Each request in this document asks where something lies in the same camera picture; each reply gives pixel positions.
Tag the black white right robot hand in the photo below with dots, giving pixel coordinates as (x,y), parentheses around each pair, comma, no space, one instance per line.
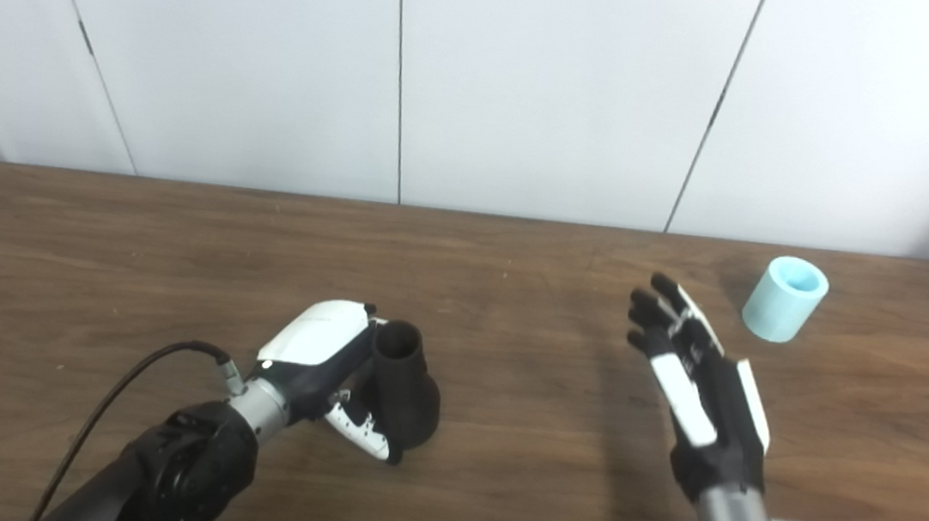
(727,435)

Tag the light blue cylinder cup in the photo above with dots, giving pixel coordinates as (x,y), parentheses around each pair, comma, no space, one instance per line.
(779,311)

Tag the black funnel-shaped nozzle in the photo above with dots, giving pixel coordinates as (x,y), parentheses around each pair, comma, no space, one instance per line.
(407,397)

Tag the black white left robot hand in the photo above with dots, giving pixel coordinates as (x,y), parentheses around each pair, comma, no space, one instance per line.
(317,336)

